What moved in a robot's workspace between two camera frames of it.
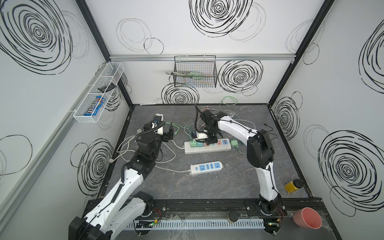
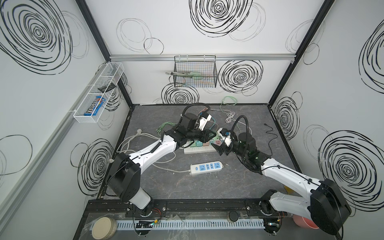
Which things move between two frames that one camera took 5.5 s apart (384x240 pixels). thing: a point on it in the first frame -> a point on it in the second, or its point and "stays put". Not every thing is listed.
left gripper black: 170,132 -> 205,134
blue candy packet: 95,106 stays put
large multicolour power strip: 222,145 stays put
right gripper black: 210,134 -> 226,147
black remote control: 107,87 stays put
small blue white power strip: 205,167 stays put
